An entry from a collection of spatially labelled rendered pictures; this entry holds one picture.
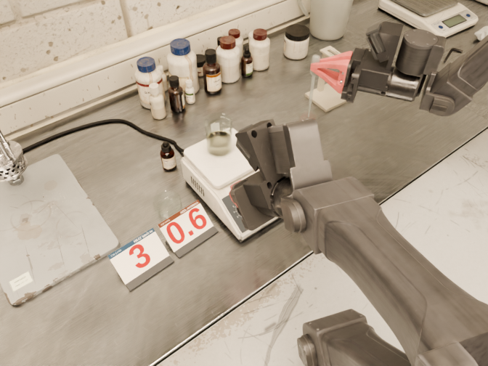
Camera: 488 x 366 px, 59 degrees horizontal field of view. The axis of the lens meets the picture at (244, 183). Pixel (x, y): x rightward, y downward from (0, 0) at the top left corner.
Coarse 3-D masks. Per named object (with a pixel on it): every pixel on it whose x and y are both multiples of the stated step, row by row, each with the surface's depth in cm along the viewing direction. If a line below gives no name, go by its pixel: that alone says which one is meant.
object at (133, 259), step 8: (152, 232) 76; (144, 240) 76; (152, 240) 76; (128, 248) 74; (136, 248) 75; (144, 248) 75; (152, 248) 76; (160, 248) 77; (120, 256) 74; (128, 256) 74; (136, 256) 75; (144, 256) 75; (152, 256) 76; (160, 256) 76; (120, 264) 73; (128, 264) 74; (136, 264) 74; (144, 264) 75; (120, 272) 73; (128, 272) 74; (136, 272) 74
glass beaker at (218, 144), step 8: (216, 112) 80; (224, 112) 79; (208, 120) 80; (216, 120) 81; (224, 120) 80; (232, 120) 78; (208, 128) 81; (216, 128) 82; (224, 128) 82; (208, 136) 78; (216, 136) 77; (224, 136) 78; (208, 144) 80; (216, 144) 79; (224, 144) 79; (208, 152) 82; (216, 152) 80; (224, 152) 81
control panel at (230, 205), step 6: (222, 198) 78; (228, 198) 78; (228, 204) 78; (234, 204) 78; (228, 210) 78; (234, 210) 78; (234, 216) 78; (240, 216) 78; (240, 222) 78; (240, 228) 77
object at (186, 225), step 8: (192, 208) 80; (200, 208) 81; (184, 216) 79; (192, 216) 80; (200, 216) 81; (168, 224) 78; (176, 224) 78; (184, 224) 79; (192, 224) 80; (200, 224) 80; (208, 224) 81; (168, 232) 78; (176, 232) 78; (184, 232) 79; (192, 232) 80; (176, 240) 78; (184, 240) 79
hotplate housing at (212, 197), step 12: (192, 168) 82; (192, 180) 84; (204, 180) 80; (204, 192) 82; (216, 192) 78; (228, 192) 79; (216, 204) 79; (228, 216) 78; (228, 228) 81; (240, 240) 79
